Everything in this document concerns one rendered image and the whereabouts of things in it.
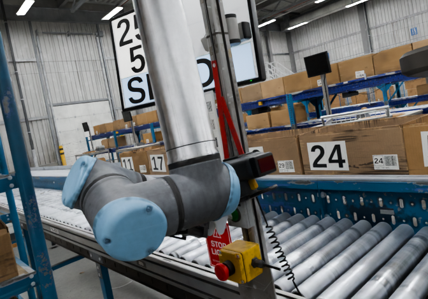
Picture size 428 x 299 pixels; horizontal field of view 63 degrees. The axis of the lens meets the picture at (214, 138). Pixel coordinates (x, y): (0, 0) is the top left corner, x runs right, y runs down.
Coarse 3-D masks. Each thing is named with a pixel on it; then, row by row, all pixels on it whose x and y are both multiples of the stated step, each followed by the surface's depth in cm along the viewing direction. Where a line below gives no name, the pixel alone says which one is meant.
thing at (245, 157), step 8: (248, 152) 76; (256, 152) 74; (224, 160) 77; (232, 160) 75; (240, 160) 73; (248, 160) 71; (256, 160) 70; (264, 160) 71; (272, 160) 73; (240, 168) 73; (248, 168) 71; (256, 168) 70; (264, 168) 71; (272, 168) 72; (240, 176) 73; (248, 176) 71; (256, 176) 70; (240, 184) 76; (248, 184) 75; (256, 184) 75; (248, 192) 75; (240, 200) 76
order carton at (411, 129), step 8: (416, 120) 119; (424, 120) 124; (408, 128) 109; (416, 128) 108; (424, 128) 106; (408, 136) 110; (416, 136) 108; (408, 144) 110; (416, 144) 109; (408, 152) 111; (416, 152) 109; (408, 160) 111; (416, 160) 109; (408, 168) 112; (416, 168) 110; (424, 168) 108
